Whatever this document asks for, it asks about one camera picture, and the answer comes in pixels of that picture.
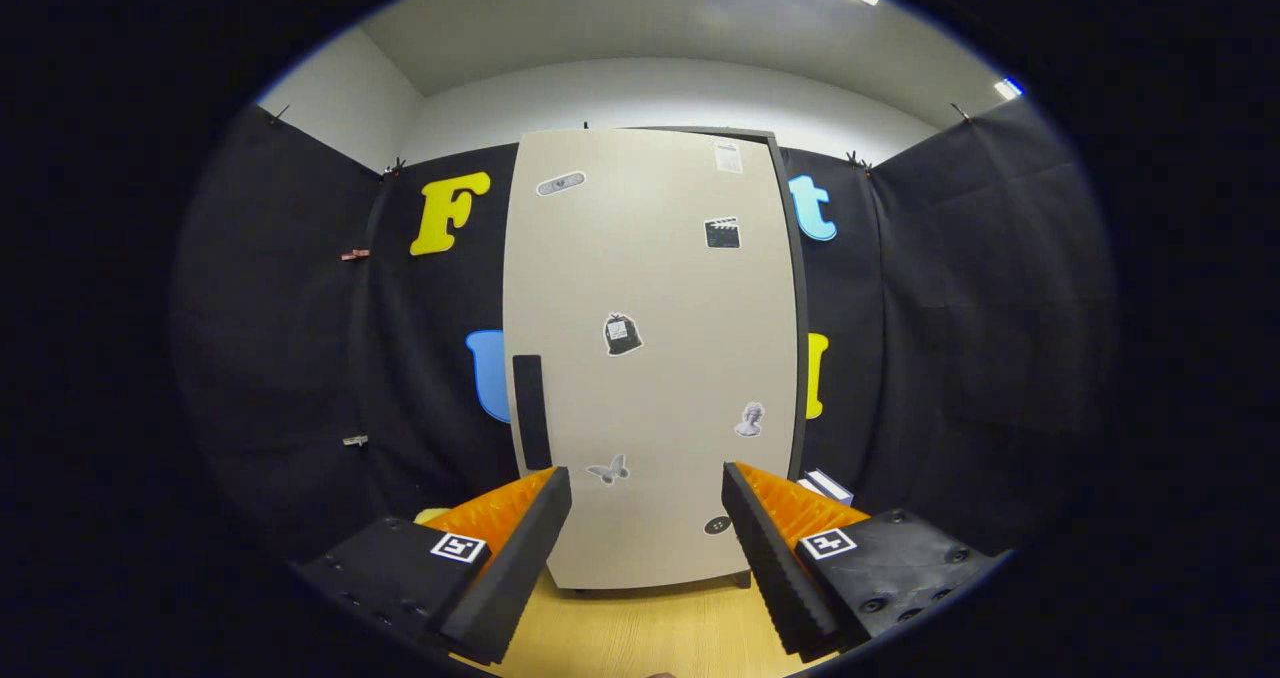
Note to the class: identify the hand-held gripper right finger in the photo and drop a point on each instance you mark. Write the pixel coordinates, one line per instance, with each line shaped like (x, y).
(775, 568)

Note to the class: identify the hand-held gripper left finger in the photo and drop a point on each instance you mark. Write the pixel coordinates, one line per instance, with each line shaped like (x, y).
(520, 568)

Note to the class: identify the grey shoe cabinet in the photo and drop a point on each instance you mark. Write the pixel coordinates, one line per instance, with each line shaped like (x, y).
(802, 308)

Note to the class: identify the purple spine book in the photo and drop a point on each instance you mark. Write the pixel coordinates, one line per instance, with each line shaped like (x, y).
(808, 484)

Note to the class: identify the blue spine book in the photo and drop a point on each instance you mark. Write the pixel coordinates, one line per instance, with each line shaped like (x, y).
(830, 484)

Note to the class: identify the yellow pineapple plush toy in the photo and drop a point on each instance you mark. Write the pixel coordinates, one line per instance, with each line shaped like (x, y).
(432, 514)

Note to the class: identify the black backdrop cloth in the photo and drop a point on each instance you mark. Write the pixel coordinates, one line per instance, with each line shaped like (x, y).
(950, 308)

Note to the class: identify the red clothespin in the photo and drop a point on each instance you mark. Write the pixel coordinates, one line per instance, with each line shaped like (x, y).
(355, 255)

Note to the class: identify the small ceiling light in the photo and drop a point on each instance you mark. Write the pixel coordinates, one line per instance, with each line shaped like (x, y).
(1008, 88)

